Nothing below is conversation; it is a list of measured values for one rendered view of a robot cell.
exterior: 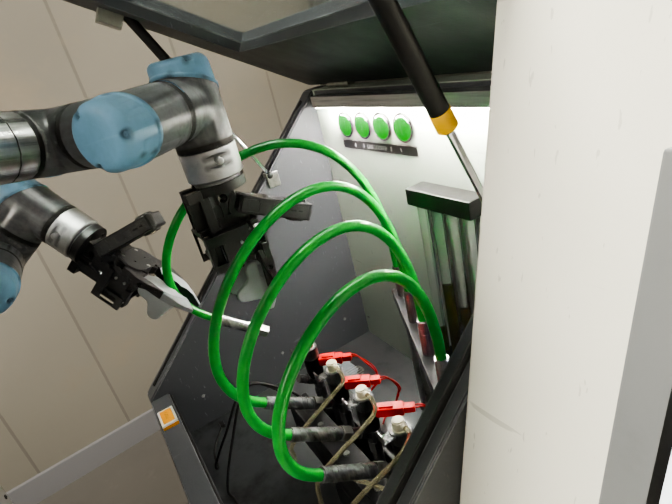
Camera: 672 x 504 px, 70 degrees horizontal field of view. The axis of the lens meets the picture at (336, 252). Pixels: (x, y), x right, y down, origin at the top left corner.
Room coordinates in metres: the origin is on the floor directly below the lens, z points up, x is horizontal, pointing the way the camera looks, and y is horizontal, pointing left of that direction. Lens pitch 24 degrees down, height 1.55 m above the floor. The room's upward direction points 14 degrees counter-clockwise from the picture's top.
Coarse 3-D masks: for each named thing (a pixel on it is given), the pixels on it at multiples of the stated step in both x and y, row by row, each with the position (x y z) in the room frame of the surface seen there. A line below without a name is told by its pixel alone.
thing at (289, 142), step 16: (256, 144) 0.73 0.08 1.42; (272, 144) 0.73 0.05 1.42; (288, 144) 0.73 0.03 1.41; (304, 144) 0.73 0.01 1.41; (320, 144) 0.74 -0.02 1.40; (336, 160) 0.74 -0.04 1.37; (368, 192) 0.74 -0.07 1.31; (176, 224) 0.72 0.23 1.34; (176, 288) 0.72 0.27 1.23; (192, 304) 0.72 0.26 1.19; (208, 320) 0.72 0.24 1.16
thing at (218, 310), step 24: (312, 192) 0.60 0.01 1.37; (360, 192) 0.63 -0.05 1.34; (384, 216) 0.64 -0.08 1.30; (240, 264) 0.54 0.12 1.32; (216, 312) 0.52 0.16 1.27; (408, 312) 0.65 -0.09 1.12; (216, 336) 0.52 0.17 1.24; (216, 360) 0.51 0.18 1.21; (264, 408) 0.53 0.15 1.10; (288, 408) 0.54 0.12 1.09; (312, 408) 0.56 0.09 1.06
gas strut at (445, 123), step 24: (384, 0) 0.37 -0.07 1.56; (384, 24) 0.37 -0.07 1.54; (408, 24) 0.38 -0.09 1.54; (408, 48) 0.37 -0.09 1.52; (408, 72) 0.38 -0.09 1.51; (432, 72) 0.39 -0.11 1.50; (432, 96) 0.38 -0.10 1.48; (432, 120) 0.39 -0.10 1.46; (456, 120) 0.39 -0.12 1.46; (456, 144) 0.40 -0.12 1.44; (480, 192) 0.41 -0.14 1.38
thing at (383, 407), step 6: (384, 402) 0.51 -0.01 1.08; (390, 402) 0.51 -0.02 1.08; (396, 402) 0.51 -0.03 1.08; (402, 402) 0.51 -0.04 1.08; (408, 402) 0.51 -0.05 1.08; (378, 408) 0.51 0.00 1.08; (384, 408) 0.50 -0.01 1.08; (390, 408) 0.50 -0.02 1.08; (396, 408) 0.50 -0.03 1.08; (402, 408) 0.50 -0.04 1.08; (408, 408) 0.50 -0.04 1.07; (414, 408) 0.49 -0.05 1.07; (378, 414) 0.50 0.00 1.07; (384, 414) 0.50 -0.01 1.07; (390, 414) 0.50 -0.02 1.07; (396, 414) 0.50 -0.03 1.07; (402, 414) 0.50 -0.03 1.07
